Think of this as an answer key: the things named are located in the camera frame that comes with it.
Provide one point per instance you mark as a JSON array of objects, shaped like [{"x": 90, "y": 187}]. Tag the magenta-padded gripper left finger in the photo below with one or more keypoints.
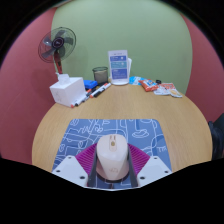
[{"x": 68, "y": 168}]

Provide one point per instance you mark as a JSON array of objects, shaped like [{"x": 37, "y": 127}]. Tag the black whiteboard marker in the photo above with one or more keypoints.
[{"x": 96, "y": 91}]

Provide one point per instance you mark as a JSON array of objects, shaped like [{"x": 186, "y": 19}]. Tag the dark mesh pen cup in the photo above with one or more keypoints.
[{"x": 100, "y": 75}]

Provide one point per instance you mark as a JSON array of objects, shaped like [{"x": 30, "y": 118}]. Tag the small black object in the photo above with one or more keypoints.
[{"x": 158, "y": 81}]

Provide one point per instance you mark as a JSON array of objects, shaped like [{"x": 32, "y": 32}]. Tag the white tissue box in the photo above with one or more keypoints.
[{"x": 66, "y": 91}]

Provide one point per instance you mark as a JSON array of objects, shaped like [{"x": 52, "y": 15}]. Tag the white-barrelled whiteboard marker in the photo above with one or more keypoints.
[{"x": 80, "y": 100}]

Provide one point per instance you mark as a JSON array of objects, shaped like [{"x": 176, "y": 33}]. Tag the black standing fan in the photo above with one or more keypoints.
[{"x": 57, "y": 42}]

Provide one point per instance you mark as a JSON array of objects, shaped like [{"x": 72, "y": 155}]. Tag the light blue snack packet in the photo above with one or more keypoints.
[{"x": 135, "y": 80}]

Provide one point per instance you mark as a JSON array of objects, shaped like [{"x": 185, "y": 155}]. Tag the blue whiteboard eraser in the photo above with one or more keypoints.
[{"x": 89, "y": 84}]

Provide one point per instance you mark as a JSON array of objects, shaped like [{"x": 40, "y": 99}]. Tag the blue line-print mouse pad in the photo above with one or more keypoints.
[{"x": 80, "y": 133}]

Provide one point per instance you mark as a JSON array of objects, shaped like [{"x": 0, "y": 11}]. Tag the cream white computer mouse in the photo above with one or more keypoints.
[{"x": 112, "y": 156}]

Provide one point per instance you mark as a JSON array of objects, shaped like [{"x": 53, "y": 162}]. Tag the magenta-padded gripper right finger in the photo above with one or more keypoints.
[{"x": 155, "y": 168}]

